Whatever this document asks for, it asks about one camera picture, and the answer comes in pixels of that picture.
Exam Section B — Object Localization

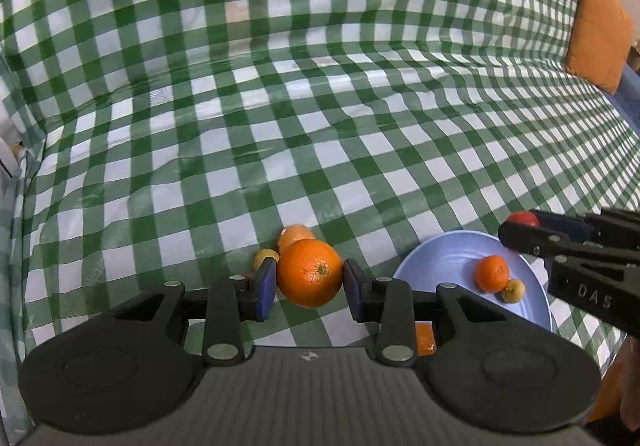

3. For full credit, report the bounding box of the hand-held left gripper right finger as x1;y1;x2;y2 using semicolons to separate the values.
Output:
343;259;506;367

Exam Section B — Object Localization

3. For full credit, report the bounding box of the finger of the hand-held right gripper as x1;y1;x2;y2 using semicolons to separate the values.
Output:
498;221;640;268
530;209;640;250

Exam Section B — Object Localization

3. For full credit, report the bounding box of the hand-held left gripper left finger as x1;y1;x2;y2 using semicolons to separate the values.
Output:
112;257;278;367

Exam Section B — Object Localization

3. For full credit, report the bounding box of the red tomato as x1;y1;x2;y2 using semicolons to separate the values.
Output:
506;211;541;228

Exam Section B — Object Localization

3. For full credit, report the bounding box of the plain orange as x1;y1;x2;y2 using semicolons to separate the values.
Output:
475;255;511;292
276;239;345;309

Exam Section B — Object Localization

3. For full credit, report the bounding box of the small yellow fruit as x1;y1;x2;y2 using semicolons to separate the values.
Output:
501;279;526;303
252;249;281;272

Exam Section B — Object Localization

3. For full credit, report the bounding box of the blue plate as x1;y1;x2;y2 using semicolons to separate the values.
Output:
392;231;552;332

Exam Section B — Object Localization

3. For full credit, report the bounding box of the person's right hand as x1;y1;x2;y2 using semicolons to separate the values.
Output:
597;336;640;446

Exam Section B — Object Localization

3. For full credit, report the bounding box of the orange in clear wrap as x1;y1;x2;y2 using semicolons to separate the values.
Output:
415;323;439;357
278;224;317;254

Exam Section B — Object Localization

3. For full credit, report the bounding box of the orange cushion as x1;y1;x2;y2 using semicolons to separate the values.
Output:
565;0;636;96

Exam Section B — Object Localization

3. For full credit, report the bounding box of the green checked tablecloth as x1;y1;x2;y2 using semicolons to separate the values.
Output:
0;0;640;432

